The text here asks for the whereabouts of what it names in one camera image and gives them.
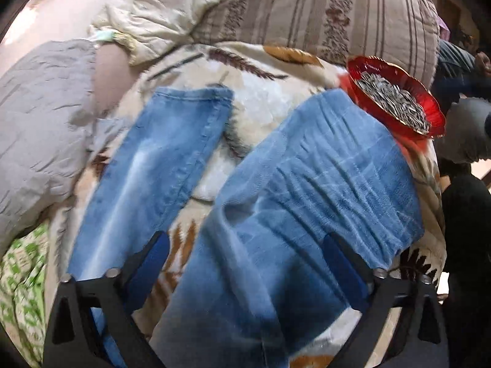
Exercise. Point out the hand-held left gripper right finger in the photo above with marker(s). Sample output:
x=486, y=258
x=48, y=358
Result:
x=345, y=272

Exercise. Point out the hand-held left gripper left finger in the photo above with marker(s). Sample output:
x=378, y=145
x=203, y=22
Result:
x=147, y=272

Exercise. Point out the blue denim pants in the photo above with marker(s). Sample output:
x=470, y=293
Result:
x=307, y=168

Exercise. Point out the green patterned cloth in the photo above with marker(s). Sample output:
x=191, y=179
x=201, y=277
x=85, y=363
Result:
x=23, y=276

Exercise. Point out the black cloth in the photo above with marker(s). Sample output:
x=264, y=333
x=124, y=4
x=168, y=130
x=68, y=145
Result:
x=466, y=237

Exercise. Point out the red glass bowl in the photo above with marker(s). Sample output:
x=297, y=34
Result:
x=369, y=103

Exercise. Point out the sunflower seeds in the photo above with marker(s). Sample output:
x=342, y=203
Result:
x=395, y=99

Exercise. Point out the grey quilted pillow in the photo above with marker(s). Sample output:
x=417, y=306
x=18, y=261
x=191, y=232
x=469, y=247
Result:
x=38, y=122

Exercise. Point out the grey cloth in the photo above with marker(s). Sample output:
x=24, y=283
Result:
x=468, y=130

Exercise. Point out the pink pillow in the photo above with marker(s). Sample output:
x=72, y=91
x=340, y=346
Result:
x=109, y=76

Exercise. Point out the leaf print fleece blanket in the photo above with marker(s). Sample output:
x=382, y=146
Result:
x=253, y=88

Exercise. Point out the dark blue cloth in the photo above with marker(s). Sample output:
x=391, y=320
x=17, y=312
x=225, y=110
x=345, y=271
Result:
x=456, y=69

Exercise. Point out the cream crumpled pillow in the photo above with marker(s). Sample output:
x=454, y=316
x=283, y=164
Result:
x=153, y=11

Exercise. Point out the striped floral pillow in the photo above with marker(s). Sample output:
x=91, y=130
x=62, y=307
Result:
x=307, y=7

